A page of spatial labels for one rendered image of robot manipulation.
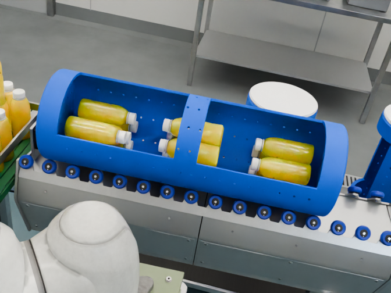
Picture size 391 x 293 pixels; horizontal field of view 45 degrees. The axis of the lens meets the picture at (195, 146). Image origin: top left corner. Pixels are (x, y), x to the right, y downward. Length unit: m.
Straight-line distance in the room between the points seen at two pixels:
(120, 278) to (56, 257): 0.12
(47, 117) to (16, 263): 0.65
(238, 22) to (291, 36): 0.53
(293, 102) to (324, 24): 2.86
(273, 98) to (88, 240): 1.25
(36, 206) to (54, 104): 0.38
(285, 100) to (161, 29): 3.14
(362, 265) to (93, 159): 0.87
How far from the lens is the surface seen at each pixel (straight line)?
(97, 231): 0.80
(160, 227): 1.49
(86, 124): 1.42
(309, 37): 4.76
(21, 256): 0.83
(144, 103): 1.56
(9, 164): 1.64
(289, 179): 1.45
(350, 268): 1.56
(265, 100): 1.87
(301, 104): 1.90
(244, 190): 1.34
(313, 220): 1.46
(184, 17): 4.82
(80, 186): 1.50
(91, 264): 0.81
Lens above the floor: 1.90
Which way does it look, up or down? 35 degrees down
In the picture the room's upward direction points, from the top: 10 degrees clockwise
